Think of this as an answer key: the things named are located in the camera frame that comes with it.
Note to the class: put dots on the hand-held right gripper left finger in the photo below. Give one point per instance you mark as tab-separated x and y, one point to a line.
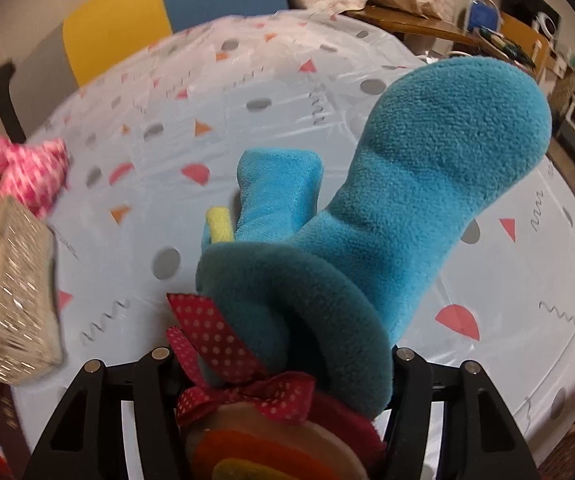
155	375

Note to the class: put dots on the grey yellow blue chair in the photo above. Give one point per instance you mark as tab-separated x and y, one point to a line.
117	25

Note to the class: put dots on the large blue plush toy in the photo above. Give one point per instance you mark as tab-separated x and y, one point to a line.
407	185

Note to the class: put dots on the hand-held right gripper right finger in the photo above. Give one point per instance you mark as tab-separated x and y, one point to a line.
407	375

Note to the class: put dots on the blue folding chair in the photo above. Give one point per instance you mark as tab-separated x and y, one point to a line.
482	12

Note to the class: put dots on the pink spotted plush toy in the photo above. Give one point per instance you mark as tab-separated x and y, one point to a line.
27	175

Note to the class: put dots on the black monitor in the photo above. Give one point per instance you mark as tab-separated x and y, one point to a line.
527	2

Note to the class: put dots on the ornate metallic tissue box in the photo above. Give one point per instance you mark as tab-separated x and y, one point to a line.
12	300

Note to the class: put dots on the white round fan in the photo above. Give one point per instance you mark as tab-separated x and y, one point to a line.
547	25

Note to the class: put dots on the wooden side desk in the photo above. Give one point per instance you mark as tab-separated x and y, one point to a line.
417	22

